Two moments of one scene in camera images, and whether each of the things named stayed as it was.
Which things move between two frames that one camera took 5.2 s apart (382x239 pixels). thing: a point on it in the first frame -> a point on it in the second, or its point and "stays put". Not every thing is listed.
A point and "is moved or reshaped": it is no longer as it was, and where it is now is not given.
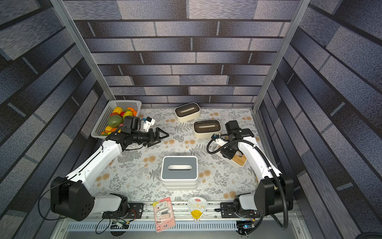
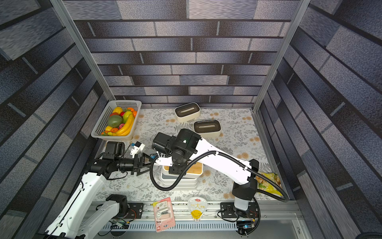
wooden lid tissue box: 240,161 is moved or reshaped
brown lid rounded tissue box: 205,128 stays put
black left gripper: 157,136 -> 143,156
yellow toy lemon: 118,109 stays put
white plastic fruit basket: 102,122 stays put
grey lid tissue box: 180,185 stays put
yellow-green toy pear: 127,113 stays put
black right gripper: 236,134 -> 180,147
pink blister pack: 164,214 stays put
